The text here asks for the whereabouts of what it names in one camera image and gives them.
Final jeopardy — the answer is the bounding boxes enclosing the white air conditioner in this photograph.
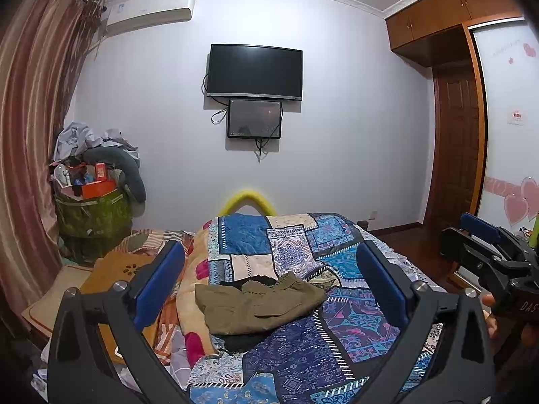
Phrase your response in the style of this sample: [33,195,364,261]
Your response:
[105,0,195,37]

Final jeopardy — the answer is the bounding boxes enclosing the floral orange blanket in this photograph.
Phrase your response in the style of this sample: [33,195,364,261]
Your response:
[154,222,215,367]

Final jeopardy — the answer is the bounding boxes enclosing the wooden overhead cabinet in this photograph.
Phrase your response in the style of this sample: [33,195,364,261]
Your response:
[386,0,522,68]

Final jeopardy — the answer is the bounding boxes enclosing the wooden carved folding table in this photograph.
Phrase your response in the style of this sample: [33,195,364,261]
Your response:
[79,249,178,367]

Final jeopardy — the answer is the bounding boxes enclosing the small black wall monitor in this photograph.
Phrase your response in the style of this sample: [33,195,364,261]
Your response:
[227,99,282,140]

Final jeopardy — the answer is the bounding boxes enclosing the green fabric storage bin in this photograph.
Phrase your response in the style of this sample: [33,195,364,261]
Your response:
[55,190,132,266]

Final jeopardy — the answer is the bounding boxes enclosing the white sliding wardrobe door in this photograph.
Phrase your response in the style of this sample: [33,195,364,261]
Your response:
[471,18,538,233]

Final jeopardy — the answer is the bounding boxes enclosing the grey neck pillow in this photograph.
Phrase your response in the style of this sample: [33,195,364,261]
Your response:
[82,146,146,203]

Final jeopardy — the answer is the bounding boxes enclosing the wall-mounted black television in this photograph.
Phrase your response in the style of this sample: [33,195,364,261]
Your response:
[205,44,303,101]

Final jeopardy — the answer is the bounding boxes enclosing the orange red box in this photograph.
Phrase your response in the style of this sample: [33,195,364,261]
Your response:
[81,162,116,199]

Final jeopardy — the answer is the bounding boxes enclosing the pile of grey clothes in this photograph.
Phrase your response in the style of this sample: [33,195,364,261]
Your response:
[52,121,140,164]

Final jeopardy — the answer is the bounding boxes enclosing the yellow curved headrest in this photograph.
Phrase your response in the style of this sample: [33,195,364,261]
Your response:
[218,189,277,216]

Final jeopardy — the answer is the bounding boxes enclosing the striped maroon curtain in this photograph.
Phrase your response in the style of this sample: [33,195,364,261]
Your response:
[1,0,104,315]

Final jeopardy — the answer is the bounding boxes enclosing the person's right hand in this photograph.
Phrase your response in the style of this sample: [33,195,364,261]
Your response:
[481,293,498,339]

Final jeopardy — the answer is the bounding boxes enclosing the black folded pants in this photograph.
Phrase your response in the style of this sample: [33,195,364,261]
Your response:
[217,275,277,353]

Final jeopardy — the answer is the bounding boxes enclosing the brown wooden door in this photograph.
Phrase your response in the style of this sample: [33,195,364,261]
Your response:
[425,64,480,233]

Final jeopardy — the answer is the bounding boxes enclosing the khaki elastic-waist pants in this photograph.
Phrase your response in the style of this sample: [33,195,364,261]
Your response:
[195,272,327,335]

